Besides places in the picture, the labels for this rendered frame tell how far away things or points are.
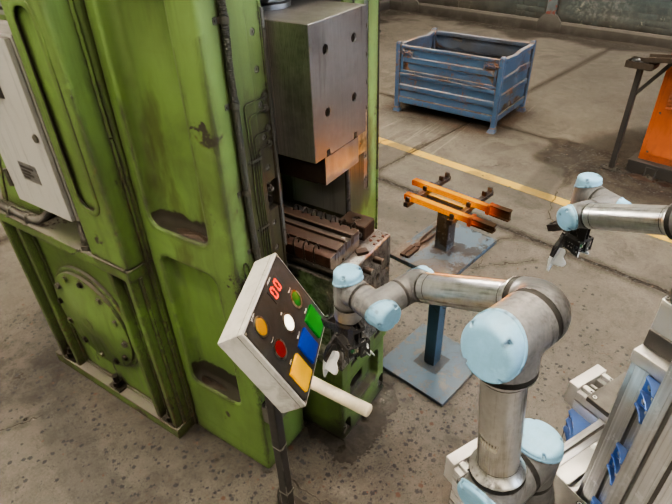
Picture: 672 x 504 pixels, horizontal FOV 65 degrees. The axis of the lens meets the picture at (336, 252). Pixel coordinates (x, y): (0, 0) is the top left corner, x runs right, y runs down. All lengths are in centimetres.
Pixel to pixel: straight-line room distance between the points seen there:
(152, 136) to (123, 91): 15
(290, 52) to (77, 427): 204
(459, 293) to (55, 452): 213
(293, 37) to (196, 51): 27
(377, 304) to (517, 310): 38
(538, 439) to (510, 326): 44
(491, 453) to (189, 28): 116
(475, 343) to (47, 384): 255
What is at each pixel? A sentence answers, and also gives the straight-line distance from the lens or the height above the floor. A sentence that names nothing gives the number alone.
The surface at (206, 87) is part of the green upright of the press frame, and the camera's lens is 144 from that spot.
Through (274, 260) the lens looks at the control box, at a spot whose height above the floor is 120.
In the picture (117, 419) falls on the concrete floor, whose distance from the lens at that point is 284.
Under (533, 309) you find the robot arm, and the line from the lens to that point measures 97.
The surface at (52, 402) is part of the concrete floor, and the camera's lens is 306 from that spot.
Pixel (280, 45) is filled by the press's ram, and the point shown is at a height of 170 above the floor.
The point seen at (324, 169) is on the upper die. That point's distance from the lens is 168.
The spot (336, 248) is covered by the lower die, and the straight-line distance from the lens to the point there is 189.
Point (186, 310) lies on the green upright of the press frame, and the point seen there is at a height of 71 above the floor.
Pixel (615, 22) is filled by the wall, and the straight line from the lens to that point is 929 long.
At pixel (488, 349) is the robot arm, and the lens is 94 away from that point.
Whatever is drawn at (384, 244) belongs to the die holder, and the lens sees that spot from 209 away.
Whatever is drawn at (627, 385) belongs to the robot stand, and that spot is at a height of 115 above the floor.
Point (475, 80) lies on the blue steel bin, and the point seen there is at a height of 47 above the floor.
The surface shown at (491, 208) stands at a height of 101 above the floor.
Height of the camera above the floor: 207
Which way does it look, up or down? 35 degrees down
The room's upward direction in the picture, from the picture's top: 2 degrees counter-clockwise
